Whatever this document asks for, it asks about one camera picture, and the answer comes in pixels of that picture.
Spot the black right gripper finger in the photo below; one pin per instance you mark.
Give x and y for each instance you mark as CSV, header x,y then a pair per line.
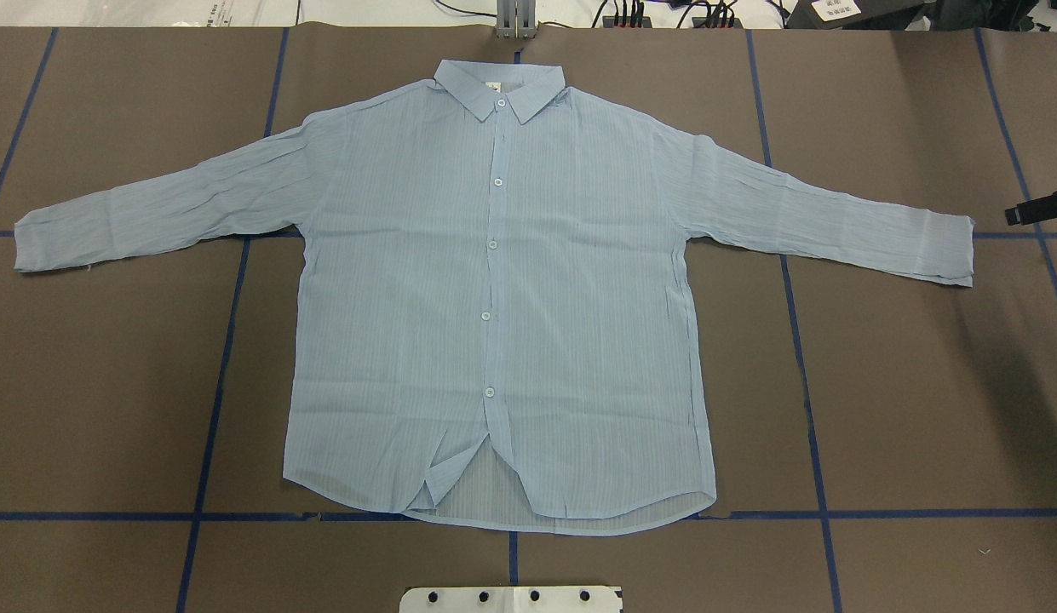
x,y
1032,211

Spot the light blue button-up shirt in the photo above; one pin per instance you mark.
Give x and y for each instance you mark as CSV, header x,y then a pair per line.
x,y
495,327

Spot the dark box with white label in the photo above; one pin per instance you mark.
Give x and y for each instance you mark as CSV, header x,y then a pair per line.
x,y
855,15

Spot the grey aluminium frame post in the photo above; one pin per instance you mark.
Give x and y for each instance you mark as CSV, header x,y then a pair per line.
x,y
516,19

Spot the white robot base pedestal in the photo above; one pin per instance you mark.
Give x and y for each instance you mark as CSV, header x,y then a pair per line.
x,y
593,598

